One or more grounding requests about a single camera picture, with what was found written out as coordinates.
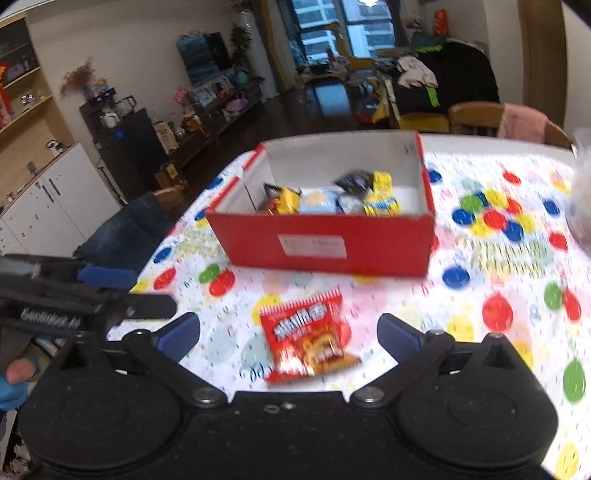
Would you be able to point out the pink cloth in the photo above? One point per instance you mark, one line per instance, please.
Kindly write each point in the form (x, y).
(524, 123)

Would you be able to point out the wooden chair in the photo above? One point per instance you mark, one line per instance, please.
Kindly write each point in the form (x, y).
(170, 197)
(473, 117)

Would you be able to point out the red snack packet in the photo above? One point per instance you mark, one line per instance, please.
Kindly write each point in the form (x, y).
(304, 337)

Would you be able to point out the dried flower bouquet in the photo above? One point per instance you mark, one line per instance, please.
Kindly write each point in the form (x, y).
(76, 76)

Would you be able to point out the blue jeans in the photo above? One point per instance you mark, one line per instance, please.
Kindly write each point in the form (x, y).
(124, 235)

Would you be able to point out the grey curtain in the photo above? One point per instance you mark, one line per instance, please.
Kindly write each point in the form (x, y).
(281, 46)

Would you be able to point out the black clothing pile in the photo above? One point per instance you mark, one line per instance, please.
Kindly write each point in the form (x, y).
(461, 78)

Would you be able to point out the wooden door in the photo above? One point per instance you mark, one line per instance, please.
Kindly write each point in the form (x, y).
(542, 60)

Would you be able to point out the white cabinet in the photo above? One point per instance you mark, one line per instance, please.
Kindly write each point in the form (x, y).
(55, 207)

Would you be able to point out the white kettle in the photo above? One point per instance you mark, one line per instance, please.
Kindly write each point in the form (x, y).
(109, 120)

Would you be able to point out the red bag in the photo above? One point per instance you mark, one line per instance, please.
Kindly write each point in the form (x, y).
(439, 23)

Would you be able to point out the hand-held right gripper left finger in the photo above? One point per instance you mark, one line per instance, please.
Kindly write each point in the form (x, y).
(180, 333)

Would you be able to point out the wooden shelf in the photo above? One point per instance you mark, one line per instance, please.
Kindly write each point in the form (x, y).
(32, 120)

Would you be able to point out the yellow snack packet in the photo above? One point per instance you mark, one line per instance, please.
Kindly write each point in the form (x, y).
(382, 196)

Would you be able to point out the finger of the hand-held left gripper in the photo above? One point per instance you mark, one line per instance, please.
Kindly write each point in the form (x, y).
(147, 307)
(108, 278)

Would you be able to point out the low dark TV cabinet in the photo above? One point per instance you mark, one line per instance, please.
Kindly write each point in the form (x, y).
(221, 120)

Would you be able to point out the glass pitcher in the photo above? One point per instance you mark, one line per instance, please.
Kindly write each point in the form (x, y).
(124, 105)

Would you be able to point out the large window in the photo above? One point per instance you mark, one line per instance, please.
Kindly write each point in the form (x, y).
(346, 27)

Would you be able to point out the person's left hand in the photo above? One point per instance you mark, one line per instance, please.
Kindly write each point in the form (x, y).
(21, 370)

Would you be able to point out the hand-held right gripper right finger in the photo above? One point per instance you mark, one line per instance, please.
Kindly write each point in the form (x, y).
(397, 334)

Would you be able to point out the pink toy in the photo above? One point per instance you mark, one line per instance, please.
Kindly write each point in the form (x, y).
(235, 104)

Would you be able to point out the white garment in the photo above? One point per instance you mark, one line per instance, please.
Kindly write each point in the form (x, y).
(415, 71)

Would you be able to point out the potted plant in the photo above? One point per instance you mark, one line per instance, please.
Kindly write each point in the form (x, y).
(240, 44)

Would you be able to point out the white standing air conditioner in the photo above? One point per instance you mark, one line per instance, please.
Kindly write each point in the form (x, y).
(254, 50)

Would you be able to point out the black snack packet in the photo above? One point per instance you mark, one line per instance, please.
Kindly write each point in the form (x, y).
(354, 181)

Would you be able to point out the balloon-print tablecloth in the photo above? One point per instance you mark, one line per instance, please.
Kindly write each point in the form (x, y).
(461, 318)

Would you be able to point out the brown paper bag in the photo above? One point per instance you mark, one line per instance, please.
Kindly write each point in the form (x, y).
(165, 138)

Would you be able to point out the red cardboard box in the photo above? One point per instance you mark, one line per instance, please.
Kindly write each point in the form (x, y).
(323, 251)

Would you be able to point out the television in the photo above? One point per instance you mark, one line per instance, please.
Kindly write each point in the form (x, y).
(203, 57)

